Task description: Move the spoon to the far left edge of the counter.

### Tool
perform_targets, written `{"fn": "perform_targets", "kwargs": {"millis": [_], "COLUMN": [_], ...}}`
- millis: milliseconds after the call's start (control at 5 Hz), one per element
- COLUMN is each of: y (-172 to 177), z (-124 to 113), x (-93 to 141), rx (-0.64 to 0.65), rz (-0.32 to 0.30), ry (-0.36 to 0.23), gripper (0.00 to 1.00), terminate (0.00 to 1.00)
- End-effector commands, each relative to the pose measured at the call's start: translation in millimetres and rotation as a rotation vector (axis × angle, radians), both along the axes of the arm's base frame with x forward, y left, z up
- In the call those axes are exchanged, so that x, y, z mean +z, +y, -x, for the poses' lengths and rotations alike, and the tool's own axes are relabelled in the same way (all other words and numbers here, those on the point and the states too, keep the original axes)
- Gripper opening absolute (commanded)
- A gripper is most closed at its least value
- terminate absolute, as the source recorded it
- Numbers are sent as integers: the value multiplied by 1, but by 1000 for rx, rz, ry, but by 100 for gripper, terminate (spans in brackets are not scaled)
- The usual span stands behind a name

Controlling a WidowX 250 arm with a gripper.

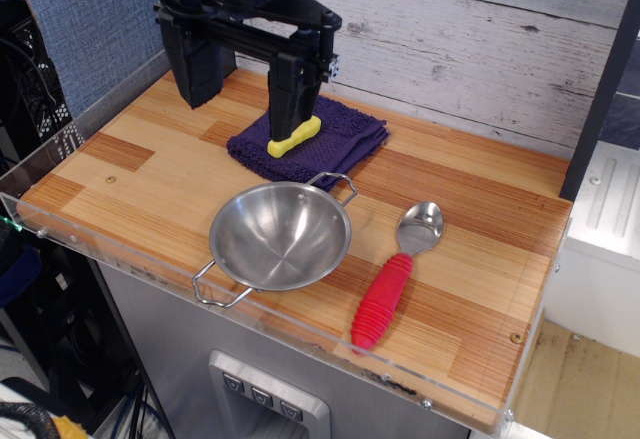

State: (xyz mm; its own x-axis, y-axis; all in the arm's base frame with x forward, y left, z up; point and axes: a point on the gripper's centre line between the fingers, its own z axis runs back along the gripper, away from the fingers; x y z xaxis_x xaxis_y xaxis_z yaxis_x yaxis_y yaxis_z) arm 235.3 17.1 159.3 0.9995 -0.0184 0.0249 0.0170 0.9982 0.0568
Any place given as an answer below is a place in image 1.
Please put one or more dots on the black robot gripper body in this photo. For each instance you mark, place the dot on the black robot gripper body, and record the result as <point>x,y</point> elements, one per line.
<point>263,28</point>

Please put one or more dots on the white appliance top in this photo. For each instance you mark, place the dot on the white appliance top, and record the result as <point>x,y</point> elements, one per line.
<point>593,289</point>

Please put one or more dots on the yellow sponge block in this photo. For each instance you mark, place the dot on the yellow sponge block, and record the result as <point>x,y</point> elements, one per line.
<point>305,131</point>

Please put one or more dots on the clear acrylic counter guard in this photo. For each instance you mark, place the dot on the clear acrylic counter guard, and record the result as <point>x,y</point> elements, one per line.
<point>141,193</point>

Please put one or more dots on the steel bowl with handles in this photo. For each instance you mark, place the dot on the steel bowl with handles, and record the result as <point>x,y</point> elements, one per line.
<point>281,236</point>

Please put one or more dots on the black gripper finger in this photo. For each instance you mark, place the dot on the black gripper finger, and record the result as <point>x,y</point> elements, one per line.
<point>196,63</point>
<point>293,84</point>

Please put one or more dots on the red handled metal spoon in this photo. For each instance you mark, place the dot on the red handled metal spoon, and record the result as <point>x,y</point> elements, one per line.
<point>419,231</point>

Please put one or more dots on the folded purple towel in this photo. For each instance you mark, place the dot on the folded purple towel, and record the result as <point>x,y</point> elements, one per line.
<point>347,136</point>

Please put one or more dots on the black plastic crate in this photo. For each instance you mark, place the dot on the black plastic crate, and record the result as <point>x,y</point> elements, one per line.
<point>33,107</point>

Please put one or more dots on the dark right frame post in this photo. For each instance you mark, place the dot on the dark right frame post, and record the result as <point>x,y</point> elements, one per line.
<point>620,52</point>

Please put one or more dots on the silver button control panel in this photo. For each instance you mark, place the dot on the silver button control panel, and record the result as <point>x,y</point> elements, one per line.
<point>255,404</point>

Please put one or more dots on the stainless steel cabinet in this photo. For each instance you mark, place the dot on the stainless steel cabinet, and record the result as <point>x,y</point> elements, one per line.
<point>173,336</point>

